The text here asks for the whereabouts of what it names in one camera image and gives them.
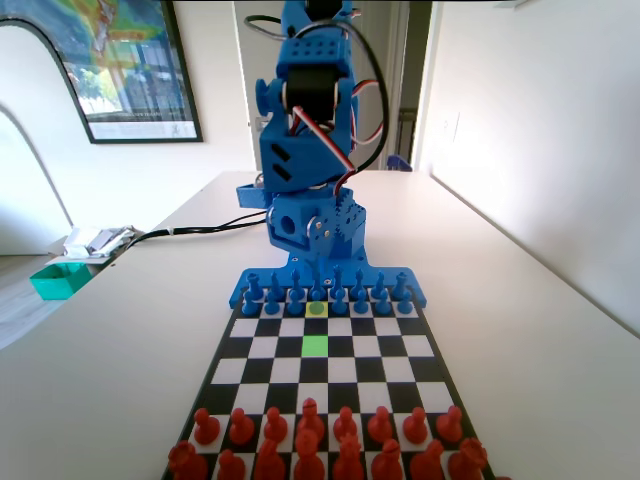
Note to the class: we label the red chess pawn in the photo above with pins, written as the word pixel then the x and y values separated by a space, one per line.
pixel 241 432
pixel 275 427
pixel 450 430
pixel 206 432
pixel 415 430
pixel 345 425
pixel 380 427

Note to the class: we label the red chess rook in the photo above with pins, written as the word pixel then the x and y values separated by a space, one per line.
pixel 186 462
pixel 467 460

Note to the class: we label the red chess queen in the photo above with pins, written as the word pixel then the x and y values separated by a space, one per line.
pixel 348 462

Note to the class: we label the blue chess rook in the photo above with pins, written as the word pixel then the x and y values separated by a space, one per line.
pixel 253 282
pixel 399 282

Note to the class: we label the black and white chessboard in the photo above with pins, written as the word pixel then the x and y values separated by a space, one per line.
pixel 340 370

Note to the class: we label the crumpled white paper pile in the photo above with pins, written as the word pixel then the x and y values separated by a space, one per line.
pixel 95 240

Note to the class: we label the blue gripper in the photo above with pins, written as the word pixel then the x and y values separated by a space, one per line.
pixel 292 227

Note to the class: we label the blue chess bishop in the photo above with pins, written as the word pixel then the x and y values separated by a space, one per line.
pixel 358 280
pixel 296 280

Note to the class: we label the blue chess pawn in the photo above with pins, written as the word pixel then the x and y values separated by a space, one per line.
pixel 339 306
pixel 271 307
pixel 249 307
pixel 316 296
pixel 382 307
pixel 405 307
pixel 360 307
pixel 293 307

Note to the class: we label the blue chair back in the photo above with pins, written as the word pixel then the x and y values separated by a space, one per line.
pixel 399 162

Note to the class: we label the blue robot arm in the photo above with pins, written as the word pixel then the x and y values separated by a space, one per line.
pixel 300 165

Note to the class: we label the blue chess king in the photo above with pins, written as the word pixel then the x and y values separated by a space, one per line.
pixel 316 282

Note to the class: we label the black framed poster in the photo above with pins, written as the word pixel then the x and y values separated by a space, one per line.
pixel 130 75

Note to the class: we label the green plastic box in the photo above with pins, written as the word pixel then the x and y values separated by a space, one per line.
pixel 55 287

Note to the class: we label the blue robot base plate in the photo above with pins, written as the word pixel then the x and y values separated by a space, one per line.
pixel 236 295

